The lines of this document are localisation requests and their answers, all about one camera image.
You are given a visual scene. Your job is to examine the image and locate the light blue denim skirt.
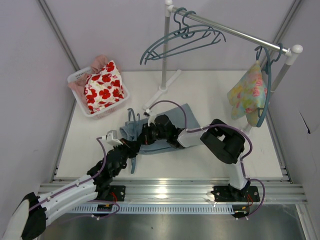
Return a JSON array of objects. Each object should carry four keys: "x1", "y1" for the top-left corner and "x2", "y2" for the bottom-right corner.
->
[{"x1": 119, "y1": 103, "x2": 200, "y2": 155}]

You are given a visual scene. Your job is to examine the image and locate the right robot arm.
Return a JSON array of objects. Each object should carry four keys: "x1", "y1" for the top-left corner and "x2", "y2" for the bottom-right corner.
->
[{"x1": 137, "y1": 114, "x2": 261, "y2": 203}]

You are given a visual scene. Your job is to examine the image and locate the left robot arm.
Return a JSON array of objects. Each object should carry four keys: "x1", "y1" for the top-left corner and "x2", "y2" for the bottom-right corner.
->
[{"x1": 21, "y1": 138, "x2": 142, "y2": 240}]

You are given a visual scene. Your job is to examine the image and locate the teal hanger holding cloth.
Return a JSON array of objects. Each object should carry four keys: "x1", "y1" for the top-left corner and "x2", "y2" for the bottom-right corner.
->
[{"x1": 254, "y1": 42, "x2": 283, "y2": 128}]

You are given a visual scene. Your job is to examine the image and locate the white plastic laundry basket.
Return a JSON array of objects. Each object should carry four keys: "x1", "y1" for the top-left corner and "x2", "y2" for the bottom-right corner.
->
[{"x1": 67, "y1": 66, "x2": 131, "y2": 120}]

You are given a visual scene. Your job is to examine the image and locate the red poppy floral cloth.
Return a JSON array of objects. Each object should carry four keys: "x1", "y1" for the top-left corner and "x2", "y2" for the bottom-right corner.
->
[{"x1": 83, "y1": 60, "x2": 125, "y2": 114}]

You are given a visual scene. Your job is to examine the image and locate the pink cloth in basket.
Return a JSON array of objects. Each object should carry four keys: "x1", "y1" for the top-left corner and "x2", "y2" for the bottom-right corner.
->
[{"x1": 68, "y1": 54, "x2": 109, "y2": 104}]

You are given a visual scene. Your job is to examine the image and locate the pastel floral hanging cloth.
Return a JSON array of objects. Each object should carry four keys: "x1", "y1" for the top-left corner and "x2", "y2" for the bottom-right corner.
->
[{"x1": 227, "y1": 60, "x2": 267, "y2": 127}]

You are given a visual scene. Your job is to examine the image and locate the white metal clothes rack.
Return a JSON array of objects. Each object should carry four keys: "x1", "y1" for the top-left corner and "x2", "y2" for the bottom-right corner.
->
[{"x1": 142, "y1": 0, "x2": 304, "y2": 133}]

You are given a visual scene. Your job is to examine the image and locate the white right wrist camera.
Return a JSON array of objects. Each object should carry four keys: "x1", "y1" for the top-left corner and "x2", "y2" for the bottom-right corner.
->
[{"x1": 143, "y1": 108, "x2": 157, "y2": 126}]

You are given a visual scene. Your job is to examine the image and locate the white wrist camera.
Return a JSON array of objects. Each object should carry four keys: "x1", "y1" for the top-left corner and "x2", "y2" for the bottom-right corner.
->
[
  {"x1": 100, "y1": 130, "x2": 123, "y2": 147},
  {"x1": 143, "y1": 108, "x2": 157, "y2": 126}
]

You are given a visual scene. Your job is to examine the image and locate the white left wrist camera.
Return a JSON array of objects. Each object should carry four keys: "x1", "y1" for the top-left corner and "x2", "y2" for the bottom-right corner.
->
[{"x1": 100, "y1": 130, "x2": 123, "y2": 147}]

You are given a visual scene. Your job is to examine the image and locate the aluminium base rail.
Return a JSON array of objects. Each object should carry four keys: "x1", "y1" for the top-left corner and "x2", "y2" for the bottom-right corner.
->
[{"x1": 34, "y1": 177, "x2": 308, "y2": 206}]

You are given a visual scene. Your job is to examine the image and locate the white slotted cable duct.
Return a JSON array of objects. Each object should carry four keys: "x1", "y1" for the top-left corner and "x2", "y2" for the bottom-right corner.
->
[{"x1": 69, "y1": 203, "x2": 234, "y2": 215}]

